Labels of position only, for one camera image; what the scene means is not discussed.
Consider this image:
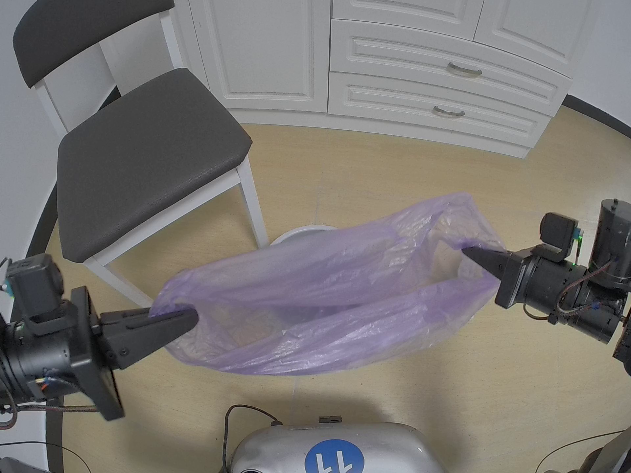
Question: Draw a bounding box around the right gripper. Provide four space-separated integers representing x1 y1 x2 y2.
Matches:
494 249 591 321

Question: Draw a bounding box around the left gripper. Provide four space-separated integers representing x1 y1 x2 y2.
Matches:
0 286 199 421

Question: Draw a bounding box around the purple plastic bag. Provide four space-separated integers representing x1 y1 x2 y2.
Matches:
150 192 509 376

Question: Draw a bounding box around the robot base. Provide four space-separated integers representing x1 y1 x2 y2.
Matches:
232 415 447 473

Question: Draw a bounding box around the white trash bin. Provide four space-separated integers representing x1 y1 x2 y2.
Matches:
269 223 342 248

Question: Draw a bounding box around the white chair with grey seat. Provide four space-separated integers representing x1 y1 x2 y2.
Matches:
12 0 270 310

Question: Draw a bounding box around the white wardrobe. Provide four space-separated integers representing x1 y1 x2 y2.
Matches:
170 0 608 159

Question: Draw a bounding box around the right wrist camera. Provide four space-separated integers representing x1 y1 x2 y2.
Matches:
539 212 583 265

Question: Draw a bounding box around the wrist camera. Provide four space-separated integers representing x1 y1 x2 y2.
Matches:
5 253 66 337
539 212 583 265

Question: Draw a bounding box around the black cable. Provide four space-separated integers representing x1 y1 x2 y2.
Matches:
0 401 100 430
223 404 283 473

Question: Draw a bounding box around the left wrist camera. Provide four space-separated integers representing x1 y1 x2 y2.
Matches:
5 253 66 337

